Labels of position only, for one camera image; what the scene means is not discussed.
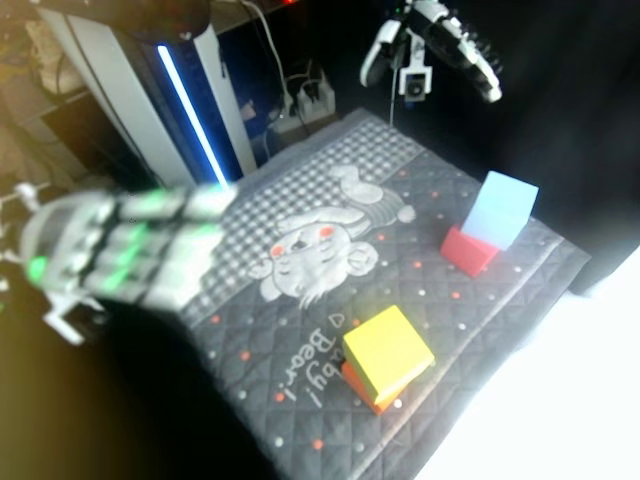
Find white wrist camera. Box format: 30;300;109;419
399;44;435;105

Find orange foam cube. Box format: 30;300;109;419
340;361;402;417

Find white power cable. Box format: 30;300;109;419
238;0;297;115

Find dark red foam cube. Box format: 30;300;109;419
439;224;502;279

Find white column with blue light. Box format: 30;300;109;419
38;8;257;192

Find blue foam cube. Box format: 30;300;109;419
460;169;541;252

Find white power strip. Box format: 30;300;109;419
286;73;338;122

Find yellow cube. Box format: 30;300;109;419
342;304;436;406

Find grey quilt with bear print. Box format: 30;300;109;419
178;106;592;480

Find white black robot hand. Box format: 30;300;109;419
18;184;240;307
359;0;504;105

